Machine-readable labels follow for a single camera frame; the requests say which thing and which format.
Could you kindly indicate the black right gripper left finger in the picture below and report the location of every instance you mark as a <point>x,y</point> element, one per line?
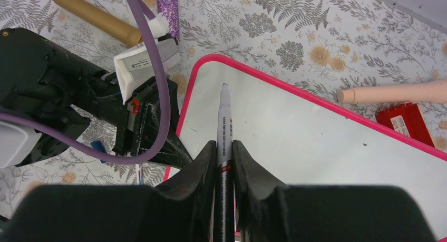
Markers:
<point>178,209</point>

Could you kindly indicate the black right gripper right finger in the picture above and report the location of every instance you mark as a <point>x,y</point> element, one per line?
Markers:
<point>270,210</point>

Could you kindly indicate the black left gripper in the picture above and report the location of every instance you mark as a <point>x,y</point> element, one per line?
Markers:
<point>115,104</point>

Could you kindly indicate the pink framed whiteboard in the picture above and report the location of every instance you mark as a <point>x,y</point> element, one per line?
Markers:
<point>303,139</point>

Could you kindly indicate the red capped marker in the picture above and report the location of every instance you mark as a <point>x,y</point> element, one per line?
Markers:
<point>139,176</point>

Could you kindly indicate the blue marker cap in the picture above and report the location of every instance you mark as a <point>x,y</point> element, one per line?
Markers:
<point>98,146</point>

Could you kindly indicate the purple glitter microphone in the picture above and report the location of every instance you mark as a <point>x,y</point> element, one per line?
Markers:
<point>170,10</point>

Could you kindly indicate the floral patterned mat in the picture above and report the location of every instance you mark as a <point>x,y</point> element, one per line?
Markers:
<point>317,45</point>

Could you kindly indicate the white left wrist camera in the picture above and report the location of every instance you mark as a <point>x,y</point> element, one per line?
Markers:
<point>133,67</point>

